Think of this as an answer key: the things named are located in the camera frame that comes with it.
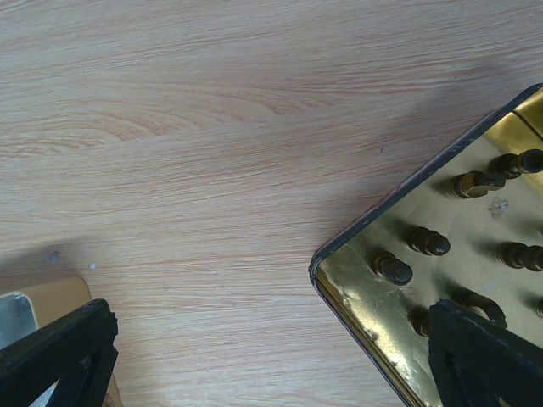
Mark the silver tin lid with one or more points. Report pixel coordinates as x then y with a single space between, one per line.
26 310

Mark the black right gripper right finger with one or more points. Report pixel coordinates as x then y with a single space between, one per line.
477 363

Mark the gold tin tray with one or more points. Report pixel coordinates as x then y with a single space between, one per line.
466 227

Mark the dark chess piece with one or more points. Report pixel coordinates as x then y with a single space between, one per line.
420 321
512 166
476 184
521 256
390 268
480 305
428 242

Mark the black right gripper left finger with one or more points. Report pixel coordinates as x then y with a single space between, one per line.
74 355

